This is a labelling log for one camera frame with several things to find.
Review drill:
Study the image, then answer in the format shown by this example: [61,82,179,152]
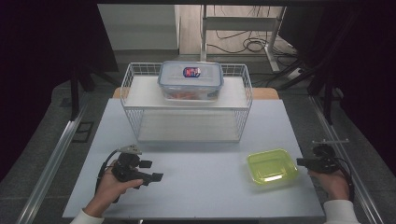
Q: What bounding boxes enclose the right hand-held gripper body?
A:
[306,138,350,175]

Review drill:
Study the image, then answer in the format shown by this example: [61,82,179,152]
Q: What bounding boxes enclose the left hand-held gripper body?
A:
[110,144,148,189]

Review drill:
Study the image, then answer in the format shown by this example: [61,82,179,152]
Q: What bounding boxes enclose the green plastic container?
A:
[246,147,300,187]

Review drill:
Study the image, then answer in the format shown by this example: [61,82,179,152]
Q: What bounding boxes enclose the white wire shelf rack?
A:
[120,62,254,145]

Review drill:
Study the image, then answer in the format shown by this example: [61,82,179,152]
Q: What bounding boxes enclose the clear food container blue lid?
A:
[157,60,225,103]

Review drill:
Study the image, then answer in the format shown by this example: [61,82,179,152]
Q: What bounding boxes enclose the person's right hand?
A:
[307,168,352,203]

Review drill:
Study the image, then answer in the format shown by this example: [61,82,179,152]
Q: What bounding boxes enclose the person's left hand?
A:
[83,160,145,217]

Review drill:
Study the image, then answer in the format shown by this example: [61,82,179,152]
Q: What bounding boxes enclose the black floor plate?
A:
[72,120,95,144]

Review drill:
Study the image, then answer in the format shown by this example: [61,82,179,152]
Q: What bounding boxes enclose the black metal stand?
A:
[68,63,120,123]
[276,12,361,126]

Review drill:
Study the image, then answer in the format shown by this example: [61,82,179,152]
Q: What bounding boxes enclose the wooden board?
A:
[111,86,280,101]

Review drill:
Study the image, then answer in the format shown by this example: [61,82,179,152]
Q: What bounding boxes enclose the orange food pieces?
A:
[167,90,217,101]

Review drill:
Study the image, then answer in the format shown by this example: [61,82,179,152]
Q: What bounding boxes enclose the white power strip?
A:
[285,65,305,81]

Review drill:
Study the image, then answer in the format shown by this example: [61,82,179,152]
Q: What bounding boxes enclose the white cabinet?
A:
[97,3,182,52]

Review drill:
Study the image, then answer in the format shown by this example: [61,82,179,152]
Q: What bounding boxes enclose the aluminium rail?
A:
[307,93,378,224]
[15,102,89,224]

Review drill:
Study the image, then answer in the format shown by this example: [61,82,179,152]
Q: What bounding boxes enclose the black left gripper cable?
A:
[94,148,121,203]

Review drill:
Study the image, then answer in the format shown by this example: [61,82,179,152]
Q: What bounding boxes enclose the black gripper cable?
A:
[335,156,357,202]
[94,148,121,203]

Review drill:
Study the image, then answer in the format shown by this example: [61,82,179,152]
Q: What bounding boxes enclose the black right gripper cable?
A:
[335,156,357,202]

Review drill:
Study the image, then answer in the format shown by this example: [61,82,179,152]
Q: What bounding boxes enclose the black floor cables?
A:
[206,6,297,56]

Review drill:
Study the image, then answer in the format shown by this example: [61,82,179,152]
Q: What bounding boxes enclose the white metal desk frame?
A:
[200,4,288,74]

